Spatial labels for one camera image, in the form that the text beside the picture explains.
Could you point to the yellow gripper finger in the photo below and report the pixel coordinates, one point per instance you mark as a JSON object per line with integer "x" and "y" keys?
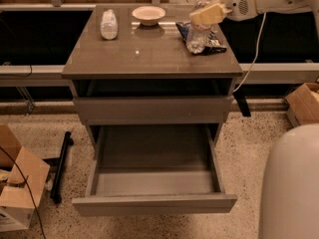
{"x": 209, "y": 15}

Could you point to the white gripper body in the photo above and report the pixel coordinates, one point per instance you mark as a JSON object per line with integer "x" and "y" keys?
{"x": 239, "y": 4}

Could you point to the clear plastic water bottle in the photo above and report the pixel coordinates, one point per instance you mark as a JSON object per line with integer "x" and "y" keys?
{"x": 198, "y": 34}

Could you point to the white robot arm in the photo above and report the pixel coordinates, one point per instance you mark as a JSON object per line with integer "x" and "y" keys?
{"x": 289, "y": 207}

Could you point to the grey drawer cabinet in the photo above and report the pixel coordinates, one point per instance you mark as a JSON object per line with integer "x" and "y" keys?
{"x": 146, "y": 62}

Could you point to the closed grey top drawer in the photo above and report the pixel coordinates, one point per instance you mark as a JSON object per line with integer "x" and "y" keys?
{"x": 98, "y": 111}

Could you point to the open grey middle drawer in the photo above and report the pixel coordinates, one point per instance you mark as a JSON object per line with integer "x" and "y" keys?
{"x": 154, "y": 169}

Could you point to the blue chip bag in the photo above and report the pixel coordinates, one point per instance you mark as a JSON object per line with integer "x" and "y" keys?
{"x": 212, "y": 44}

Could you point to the white paper bowl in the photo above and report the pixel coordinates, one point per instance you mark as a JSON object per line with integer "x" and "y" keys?
{"x": 148, "y": 15}

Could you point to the black table leg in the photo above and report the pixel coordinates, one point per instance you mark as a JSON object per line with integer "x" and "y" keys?
{"x": 242, "y": 103}

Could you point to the cardboard box on right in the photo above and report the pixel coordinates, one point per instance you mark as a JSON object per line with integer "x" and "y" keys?
{"x": 304, "y": 104}

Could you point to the cardboard box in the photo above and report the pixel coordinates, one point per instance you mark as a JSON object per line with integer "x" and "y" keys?
{"x": 24, "y": 187}
{"x": 304, "y": 104}

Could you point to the black metal bar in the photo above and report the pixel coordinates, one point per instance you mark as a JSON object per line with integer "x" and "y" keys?
{"x": 55, "y": 192}

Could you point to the cardboard box on left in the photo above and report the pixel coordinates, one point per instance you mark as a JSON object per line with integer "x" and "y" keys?
{"x": 24, "y": 187}

